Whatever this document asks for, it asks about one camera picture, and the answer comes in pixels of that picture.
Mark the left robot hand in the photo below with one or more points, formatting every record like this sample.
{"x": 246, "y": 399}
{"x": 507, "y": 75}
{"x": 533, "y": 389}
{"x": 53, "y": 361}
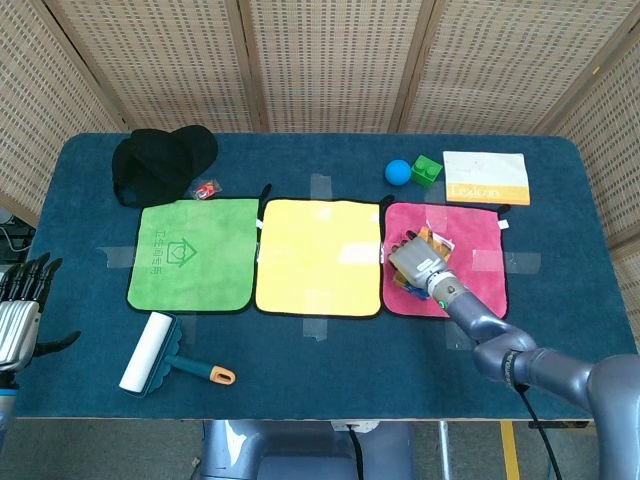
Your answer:
{"x": 22, "y": 300}

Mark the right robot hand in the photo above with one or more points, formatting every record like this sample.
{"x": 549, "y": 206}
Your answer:
{"x": 413, "y": 260}

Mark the orange snack packet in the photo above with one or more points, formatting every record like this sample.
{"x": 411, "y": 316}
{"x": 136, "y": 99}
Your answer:
{"x": 440, "y": 245}

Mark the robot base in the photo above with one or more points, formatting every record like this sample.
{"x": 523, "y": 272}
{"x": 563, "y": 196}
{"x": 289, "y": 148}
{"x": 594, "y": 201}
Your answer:
{"x": 305, "y": 450}

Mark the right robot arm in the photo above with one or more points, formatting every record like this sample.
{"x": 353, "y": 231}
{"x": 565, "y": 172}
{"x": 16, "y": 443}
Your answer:
{"x": 520, "y": 350}

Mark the pink cloth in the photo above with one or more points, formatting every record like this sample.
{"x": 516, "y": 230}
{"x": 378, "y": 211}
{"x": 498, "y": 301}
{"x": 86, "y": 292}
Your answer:
{"x": 472, "y": 250}

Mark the blue ball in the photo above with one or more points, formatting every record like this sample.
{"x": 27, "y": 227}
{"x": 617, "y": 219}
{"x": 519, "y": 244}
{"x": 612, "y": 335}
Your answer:
{"x": 398, "y": 172}

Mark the green toy brick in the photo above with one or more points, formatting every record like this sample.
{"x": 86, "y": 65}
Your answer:
{"x": 426, "y": 170}

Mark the yellow cloth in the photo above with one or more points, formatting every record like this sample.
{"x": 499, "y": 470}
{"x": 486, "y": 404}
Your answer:
{"x": 319, "y": 257}

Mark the white and yellow book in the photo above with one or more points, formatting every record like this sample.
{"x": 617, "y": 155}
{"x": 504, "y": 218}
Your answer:
{"x": 486, "y": 177}

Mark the lint roller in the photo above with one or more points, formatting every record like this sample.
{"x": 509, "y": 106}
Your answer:
{"x": 165, "y": 357}

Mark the green cloth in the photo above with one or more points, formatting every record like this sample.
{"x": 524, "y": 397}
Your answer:
{"x": 192, "y": 254}

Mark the black cap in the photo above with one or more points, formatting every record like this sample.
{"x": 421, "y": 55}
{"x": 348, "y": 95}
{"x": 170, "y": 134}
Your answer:
{"x": 160, "y": 165}

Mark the small red packet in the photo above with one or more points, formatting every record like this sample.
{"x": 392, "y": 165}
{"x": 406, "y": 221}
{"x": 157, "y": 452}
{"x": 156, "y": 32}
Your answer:
{"x": 206, "y": 188}

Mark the woven folding screen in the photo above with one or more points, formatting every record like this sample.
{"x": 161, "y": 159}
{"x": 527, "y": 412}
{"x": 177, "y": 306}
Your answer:
{"x": 320, "y": 60}

